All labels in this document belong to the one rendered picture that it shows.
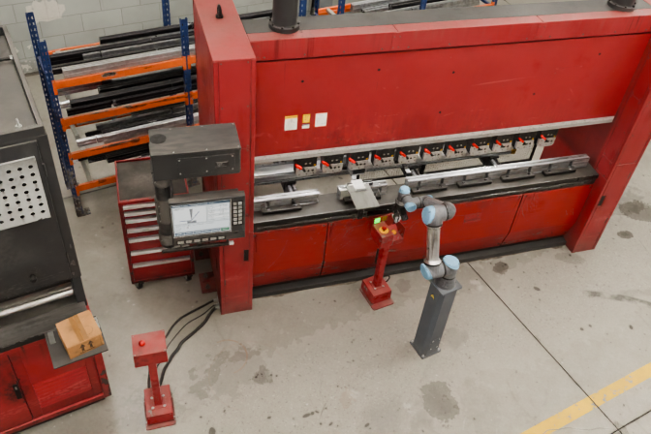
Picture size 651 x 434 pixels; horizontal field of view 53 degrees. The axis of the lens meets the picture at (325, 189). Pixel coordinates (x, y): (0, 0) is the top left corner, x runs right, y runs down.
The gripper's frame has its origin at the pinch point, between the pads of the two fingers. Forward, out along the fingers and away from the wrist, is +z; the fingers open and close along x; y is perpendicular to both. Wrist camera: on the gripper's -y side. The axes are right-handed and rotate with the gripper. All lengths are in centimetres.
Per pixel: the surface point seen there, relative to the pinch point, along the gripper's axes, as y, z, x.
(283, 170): 71, -8, 64
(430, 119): 30, -69, -30
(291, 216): 31, -1, 74
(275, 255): 28, 37, 85
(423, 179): 24.7, -10.3, -36.3
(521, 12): 42, -142, -91
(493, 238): -5, 59, -110
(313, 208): 33, -1, 55
